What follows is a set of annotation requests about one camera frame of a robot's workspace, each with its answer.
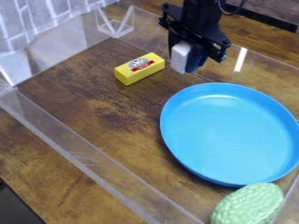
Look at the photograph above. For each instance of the yellow toy block with label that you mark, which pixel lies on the yellow toy block with label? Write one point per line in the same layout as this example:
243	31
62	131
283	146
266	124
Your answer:
139	68

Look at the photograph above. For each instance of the blue round tray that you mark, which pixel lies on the blue round tray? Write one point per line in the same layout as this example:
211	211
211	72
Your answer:
231	134

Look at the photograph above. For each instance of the black bar on table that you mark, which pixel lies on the black bar on table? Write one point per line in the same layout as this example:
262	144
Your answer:
270	17

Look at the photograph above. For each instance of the green bumpy toy vegetable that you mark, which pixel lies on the green bumpy toy vegetable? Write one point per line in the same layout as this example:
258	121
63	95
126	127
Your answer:
251	205

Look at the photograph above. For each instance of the clear acrylic enclosure wall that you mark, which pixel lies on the clear acrylic enclosure wall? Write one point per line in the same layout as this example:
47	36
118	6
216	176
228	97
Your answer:
82	153

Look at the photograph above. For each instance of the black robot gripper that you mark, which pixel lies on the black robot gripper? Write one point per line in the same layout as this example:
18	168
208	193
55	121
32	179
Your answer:
194	23

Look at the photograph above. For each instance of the white speckled block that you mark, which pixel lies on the white speckled block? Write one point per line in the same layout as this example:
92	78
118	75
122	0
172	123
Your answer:
179	57

